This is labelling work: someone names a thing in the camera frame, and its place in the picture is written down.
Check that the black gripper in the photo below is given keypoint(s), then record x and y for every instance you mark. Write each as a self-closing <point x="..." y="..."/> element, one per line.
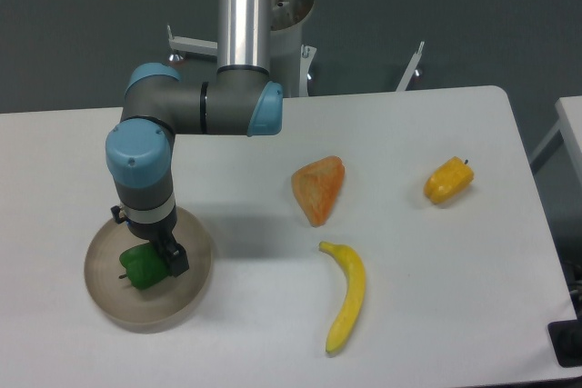
<point x="157" y="228"/>

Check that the green toy bell pepper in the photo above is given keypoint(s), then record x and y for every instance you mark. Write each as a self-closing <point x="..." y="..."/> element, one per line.
<point x="143" y="266"/>

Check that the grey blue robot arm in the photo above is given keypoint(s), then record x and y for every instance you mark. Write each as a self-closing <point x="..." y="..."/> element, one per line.
<point x="243" y="100"/>

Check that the beige round plate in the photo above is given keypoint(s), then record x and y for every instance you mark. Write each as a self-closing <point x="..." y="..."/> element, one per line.
<point x="162" y="305"/>

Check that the yellow toy bell pepper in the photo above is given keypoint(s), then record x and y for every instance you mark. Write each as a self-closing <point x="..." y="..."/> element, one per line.
<point x="448" y="180"/>

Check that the orange toy bread wedge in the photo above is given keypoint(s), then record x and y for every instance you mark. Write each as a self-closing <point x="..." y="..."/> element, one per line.
<point x="316" y="187"/>

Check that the yellow toy banana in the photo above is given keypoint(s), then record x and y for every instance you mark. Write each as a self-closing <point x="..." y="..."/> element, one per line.
<point x="354" y="271"/>

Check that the black device at edge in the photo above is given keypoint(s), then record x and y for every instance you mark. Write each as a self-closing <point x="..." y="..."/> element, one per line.
<point x="566" y="341"/>

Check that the white side table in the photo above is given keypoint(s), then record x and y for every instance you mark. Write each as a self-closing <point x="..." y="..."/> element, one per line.
<point x="565" y="131"/>

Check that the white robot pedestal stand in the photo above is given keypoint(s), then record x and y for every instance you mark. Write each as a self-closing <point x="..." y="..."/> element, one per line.
<point x="286" y="42"/>

